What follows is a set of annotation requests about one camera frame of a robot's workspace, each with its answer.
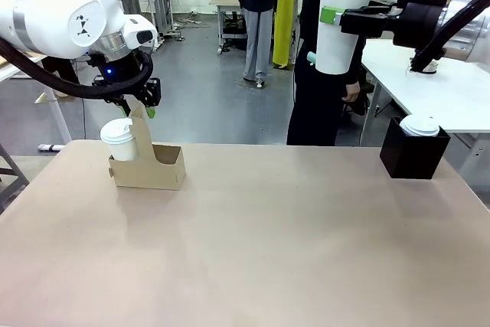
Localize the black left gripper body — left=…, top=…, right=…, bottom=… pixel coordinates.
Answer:
left=87, top=48, right=154, bottom=105

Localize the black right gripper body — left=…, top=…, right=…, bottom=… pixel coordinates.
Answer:
left=390, top=1, right=448, bottom=48

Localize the tall white lidded cup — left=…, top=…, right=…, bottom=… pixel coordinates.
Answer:
left=315, top=0, right=383, bottom=76

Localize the small white lidded cup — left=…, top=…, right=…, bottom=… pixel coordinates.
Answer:
left=100, top=117, right=138, bottom=162

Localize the brown cardboard cup carrier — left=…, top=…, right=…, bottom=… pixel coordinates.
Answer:
left=107, top=103, right=187, bottom=191

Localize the person's left forearm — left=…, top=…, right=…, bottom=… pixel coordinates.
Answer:
left=345, top=34, right=368, bottom=85

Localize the person's left hand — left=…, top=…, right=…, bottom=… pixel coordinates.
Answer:
left=341, top=80, right=362, bottom=103

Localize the person in black hoodie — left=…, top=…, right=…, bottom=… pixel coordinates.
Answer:
left=286, top=0, right=369, bottom=147

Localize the yellow hanging apron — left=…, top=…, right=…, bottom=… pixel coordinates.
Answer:
left=272, top=0, right=304, bottom=70

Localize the large white side table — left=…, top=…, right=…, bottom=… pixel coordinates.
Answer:
left=359, top=38, right=490, bottom=190

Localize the person in plaid shirt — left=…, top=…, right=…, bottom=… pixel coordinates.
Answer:
left=232, top=0, right=286, bottom=89

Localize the grey workbench with legs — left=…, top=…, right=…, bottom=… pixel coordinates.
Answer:
left=114, top=0, right=172, bottom=39

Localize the small grey background table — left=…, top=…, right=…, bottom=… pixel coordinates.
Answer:
left=209, top=0, right=250, bottom=56

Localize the stack of white lids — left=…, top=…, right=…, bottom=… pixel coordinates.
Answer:
left=398, top=114, right=440, bottom=139

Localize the black square box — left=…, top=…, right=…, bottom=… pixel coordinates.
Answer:
left=379, top=116, right=452, bottom=181

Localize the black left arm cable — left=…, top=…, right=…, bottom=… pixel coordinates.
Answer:
left=0, top=38, right=155, bottom=100

